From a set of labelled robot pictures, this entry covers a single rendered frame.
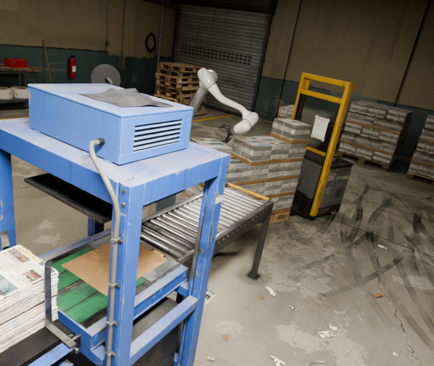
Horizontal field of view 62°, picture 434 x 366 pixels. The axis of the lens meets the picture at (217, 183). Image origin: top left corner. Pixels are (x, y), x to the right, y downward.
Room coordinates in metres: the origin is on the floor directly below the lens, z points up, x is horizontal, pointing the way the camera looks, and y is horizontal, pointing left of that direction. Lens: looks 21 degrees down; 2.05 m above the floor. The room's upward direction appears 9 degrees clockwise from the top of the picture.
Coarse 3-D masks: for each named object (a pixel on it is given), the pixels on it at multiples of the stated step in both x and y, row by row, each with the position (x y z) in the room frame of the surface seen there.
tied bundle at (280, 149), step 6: (258, 138) 4.23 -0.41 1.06; (264, 138) 4.28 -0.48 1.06; (270, 138) 4.33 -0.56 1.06; (270, 144) 4.05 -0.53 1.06; (276, 144) 4.08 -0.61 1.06; (282, 144) 4.14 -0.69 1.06; (288, 144) 4.20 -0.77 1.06; (276, 150) 4.04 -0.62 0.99; (282, 150) 4.11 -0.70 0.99; (288, 150) 4.17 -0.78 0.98; (276, 156) 4.05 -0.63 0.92; (282, 156) 4.12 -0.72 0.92
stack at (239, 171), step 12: (228, 168) 3.61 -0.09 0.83; (240, 168) 3.72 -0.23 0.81; (252, 168) 3.84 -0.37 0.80; (264, 168) 3.96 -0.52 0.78; (276, 168) 4.08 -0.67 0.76; (228, 180) 3.63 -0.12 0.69; (240, 180) 3.74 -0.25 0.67; (252, 180) 3.86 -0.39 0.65; (192, 192) 3.64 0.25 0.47; (240, 192) 3.76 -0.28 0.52; (264, 192) 4.01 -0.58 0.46; (276, 192) 4.14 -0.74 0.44; (276, 204) 4.17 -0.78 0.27
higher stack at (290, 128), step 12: (276, 120) 4.45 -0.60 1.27; (288, 120) 4.48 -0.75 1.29; (276, 132) 4.42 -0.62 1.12; (288, 132) 4.26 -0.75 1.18; (300, 132) 4.27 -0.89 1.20; (300, 144) 4.29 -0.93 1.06; (288, 156) 4.20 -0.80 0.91; (300, 156) 4.34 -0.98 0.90; (288, 168) 4.22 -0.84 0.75; (288, 180) 4.26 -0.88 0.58; (288, 204) 4.32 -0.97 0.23; (276, 216) 4.21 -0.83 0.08; (288, 216) 4.36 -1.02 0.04
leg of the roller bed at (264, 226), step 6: (270, 216) 2.96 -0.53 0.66; (264, 222) 2.94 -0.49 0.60; (264, 228) 2.93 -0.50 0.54; (264, 234) 2.93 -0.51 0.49; (258, 240) 2.95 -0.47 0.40; (264, 240) 2.96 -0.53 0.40; (258, 246) 2.94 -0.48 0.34; (258, 252) 2.94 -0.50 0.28; (258, 258) 2.93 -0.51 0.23; (258, 264) 2.95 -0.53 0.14; (252, 270) 2.95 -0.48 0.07
